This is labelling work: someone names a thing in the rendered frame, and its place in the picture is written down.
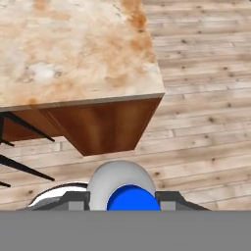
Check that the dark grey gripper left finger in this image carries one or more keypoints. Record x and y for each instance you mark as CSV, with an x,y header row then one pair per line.
x,y
77,199

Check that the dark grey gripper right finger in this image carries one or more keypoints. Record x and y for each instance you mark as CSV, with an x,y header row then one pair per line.
x,y
167,199

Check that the black metal stool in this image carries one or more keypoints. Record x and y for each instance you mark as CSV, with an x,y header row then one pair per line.
x,y
29,129

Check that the brown wooden counter cabinet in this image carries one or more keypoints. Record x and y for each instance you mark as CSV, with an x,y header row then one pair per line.
x,y
108,127

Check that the white and black round object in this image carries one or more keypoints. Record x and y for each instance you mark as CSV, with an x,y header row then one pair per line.
x,y
55,192

